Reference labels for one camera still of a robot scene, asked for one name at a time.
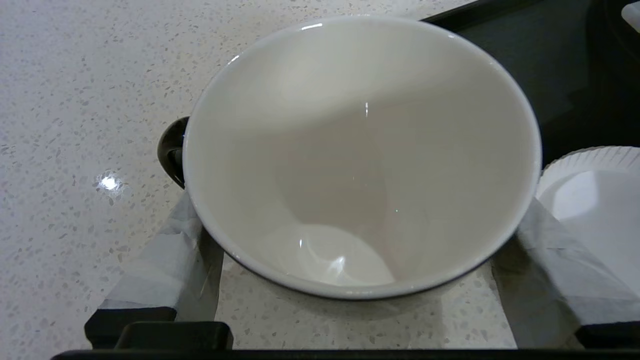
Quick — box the black cup white inside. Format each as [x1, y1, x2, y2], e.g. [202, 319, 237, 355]
[157, 15, 543, 301]

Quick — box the white saucer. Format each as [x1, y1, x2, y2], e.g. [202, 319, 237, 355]
[535, 145, 640, 296]

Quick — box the black rectangular tray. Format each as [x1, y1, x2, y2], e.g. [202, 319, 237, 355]
[420, 0, 640, 168]

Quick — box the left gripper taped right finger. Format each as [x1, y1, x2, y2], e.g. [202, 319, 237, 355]
[492, 197, 640, 349]

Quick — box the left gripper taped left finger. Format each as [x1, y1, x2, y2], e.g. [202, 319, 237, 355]
[84, 190, 226, 349]

